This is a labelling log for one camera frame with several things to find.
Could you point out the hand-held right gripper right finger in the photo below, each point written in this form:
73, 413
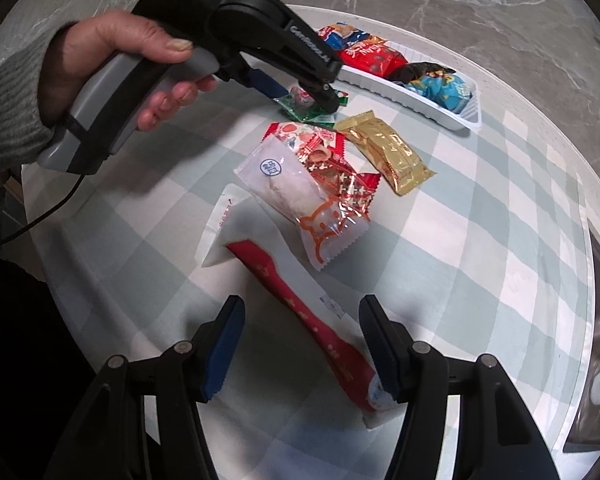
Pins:
380, 345

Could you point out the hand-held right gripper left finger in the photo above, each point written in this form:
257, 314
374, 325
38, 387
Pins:
225, 345

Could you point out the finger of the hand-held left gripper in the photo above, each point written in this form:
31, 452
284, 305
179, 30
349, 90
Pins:
265, 82
322, 97

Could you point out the green candy packet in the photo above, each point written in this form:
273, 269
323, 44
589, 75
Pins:
300, 107

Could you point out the red checkered snack packet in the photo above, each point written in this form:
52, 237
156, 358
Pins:
330, 160

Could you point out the red snack bag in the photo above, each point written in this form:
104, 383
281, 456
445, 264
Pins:
372, 57

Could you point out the blue and orange snack packet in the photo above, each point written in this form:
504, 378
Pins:
345, 35

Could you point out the white packet with red stripe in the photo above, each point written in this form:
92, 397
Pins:
300, 310

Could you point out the gold snack packet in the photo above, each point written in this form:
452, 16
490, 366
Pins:
390, 152

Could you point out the clear packet with orange print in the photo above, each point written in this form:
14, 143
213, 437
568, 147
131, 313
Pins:
300, 195

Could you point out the black snack packet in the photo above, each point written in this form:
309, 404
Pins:
422, 71

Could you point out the blue snack bag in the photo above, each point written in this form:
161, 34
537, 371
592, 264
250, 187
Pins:
445, 91

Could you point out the white plastic tray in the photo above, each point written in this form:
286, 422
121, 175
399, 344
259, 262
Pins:
455, 117

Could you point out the person's left forearm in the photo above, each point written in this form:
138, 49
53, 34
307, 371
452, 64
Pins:
10, 110

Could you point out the person's left hand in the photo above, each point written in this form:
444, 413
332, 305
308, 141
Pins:
95, 45

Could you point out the green checkered tablecloth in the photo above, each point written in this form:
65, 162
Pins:
480, 240

